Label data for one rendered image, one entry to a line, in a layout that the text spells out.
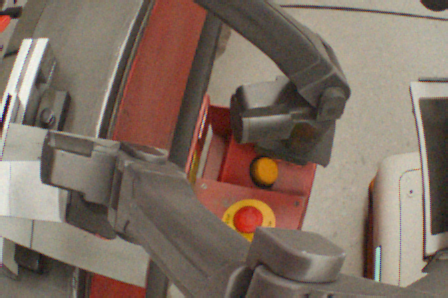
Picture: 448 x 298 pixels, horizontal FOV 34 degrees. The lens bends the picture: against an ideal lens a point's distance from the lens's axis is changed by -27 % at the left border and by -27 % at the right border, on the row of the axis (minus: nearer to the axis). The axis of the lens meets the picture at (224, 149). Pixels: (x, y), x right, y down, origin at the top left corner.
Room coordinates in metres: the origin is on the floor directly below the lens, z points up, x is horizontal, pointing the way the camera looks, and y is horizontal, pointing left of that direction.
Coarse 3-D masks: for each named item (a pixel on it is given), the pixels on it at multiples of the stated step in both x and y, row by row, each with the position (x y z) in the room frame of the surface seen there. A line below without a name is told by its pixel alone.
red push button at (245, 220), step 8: (240, 208) 0.38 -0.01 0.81; (248, 208) 0.37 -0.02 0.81; (256, 208) 0.37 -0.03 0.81; (240, 216) 0.36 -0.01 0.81; (248, 216) 0.36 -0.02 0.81; (256, 216) 0.36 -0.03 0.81; (240, 224) 0.35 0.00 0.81; (248, 224) 0.35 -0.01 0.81; (256, 224) 0.35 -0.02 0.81; (248, 232) 0.34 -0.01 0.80
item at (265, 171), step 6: (258, 162) 0.46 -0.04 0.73; (264, 162) 0.46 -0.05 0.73; (270, 162) 0.46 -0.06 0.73; (252, 168) 0.46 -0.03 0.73; (258, 168) 0.45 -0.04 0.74; (264, 168) 0.45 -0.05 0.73; (270, 168) 0.45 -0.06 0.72; (276, 168) 0.45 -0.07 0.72; (258, 174) 0.44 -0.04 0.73; (264, 174) 0.44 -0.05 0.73; (270, 174) 0.44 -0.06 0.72; (276, 174) 0.44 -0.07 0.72; (258, 180) 0.44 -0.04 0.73; (264, 180) 0.44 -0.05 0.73; (270, 180) 0.44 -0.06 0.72
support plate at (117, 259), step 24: (24, 144) 0.45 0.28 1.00; (0, 216) 0.34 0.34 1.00; (24, 240) 0.30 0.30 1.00; (48, 240) 0.30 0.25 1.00; (72, 240) 0.30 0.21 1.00; (96, 240) 0.30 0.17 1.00; (120, 240) 0.29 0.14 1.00; (72, 264) 0.26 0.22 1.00; (96, 264) 0.26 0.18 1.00; (120, 264) 0.26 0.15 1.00; (144, 264) 0.26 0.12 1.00
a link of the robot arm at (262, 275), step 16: (256, 272) 0.10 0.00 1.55; (272, 272) 0.10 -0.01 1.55; (432, 272) 0.08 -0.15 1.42; (256, 288) 0.09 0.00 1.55; (272, 288) 0.09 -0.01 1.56; (288, 288) 0.08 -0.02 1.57; (304, 288) 0.08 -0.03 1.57; (320, 288) 0.08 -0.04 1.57; (336, 288) 0.08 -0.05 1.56; (352, 288) 0.07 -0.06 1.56; (368, 288) 0.07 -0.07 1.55; (384, 288) 0.07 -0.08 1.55; (400, 288) 0.06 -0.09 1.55; (416, 288) 0.07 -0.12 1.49; (432, 288) 0.06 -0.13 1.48
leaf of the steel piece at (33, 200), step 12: (12, 168) 0.41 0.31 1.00; (24, 168) 0.41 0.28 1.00; (36, 168) 0.41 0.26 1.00; (12, 180) 0.40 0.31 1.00; (24, 180) 0.39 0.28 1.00; (36, 180) 0.39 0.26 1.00; (12, 192) 0.38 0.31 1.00; (24, 192) 0.37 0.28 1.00; (36, 192) 0.37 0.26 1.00; (48, 192) 0.37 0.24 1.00; (60, 192) 0.36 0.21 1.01; (12, 204) 0.36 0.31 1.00; (24, 204) 0.36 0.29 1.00; (36, 204) 0.35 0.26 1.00; (48, 204) 0.35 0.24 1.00; (60, 204) 0.34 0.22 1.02; (12, 216) 0.34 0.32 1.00; (24, 216) 0.34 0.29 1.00; (36, 216) 0.34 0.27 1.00; (48, 216) 0.33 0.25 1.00; (60, 216) 0.33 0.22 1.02
